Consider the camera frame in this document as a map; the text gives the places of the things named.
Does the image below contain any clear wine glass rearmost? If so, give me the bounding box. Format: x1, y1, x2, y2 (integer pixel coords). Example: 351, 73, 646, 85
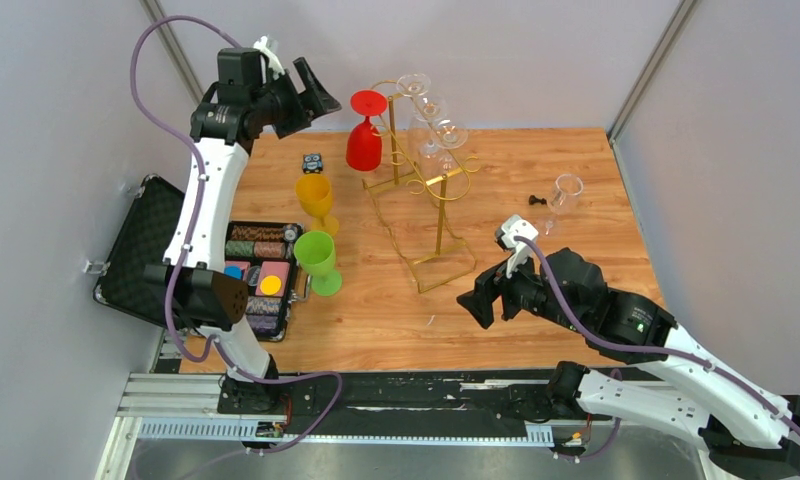
395, 73, 431, 97

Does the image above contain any clear dealer button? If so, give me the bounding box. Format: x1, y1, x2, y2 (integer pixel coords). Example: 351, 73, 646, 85
244, 265, 261, 287

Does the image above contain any orange wine glass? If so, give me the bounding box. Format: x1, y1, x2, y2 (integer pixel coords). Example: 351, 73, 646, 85
295, 173, 340, 236

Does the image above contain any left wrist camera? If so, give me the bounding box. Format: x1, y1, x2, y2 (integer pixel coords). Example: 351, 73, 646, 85
253, 35, 285, 82

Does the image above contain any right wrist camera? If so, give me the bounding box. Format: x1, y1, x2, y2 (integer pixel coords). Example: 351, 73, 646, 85
495, 214, 539, 278

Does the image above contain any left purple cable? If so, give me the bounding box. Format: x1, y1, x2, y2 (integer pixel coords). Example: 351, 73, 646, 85
129, 15, 344, 455

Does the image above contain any green wine glass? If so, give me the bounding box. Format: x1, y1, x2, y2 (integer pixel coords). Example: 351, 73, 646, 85
294, 231, 343, 297

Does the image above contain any red wine glass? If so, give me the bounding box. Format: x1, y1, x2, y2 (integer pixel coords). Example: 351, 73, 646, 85
345, 89, 388, 172

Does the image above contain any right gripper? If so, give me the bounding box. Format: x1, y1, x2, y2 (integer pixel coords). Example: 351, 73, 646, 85
456, 244, 585, 334

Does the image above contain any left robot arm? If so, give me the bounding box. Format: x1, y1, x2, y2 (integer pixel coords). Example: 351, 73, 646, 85
144, 47, 341, 413

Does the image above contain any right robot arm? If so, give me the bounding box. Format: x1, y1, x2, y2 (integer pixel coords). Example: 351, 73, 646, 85
457, 249, 800, 479

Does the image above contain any clear wine glass front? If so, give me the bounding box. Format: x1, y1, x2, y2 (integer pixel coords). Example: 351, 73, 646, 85
538, 173, 584, 236

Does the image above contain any blue round chip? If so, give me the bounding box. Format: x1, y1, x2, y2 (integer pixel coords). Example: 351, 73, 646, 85
224, 265, 243, 280

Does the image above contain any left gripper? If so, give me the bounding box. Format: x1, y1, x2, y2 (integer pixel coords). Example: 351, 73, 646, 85
249, 58, 340, 139

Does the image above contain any gold wire glass rack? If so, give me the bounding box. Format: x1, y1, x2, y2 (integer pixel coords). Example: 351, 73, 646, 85
363, 78, 478, 294

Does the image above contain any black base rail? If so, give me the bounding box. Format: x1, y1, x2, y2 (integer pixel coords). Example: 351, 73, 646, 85
128, 368, 640, 446

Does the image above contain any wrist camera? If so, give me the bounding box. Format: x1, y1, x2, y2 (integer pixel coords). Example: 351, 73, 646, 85
495, 214, 539, 278
253, 35, 285, 82

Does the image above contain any yellow round chip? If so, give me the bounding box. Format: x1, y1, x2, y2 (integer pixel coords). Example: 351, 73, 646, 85
258, 275, 283, 297

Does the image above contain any black poker chip case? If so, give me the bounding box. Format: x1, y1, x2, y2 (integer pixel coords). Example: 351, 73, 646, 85
93, 174, 304, 342

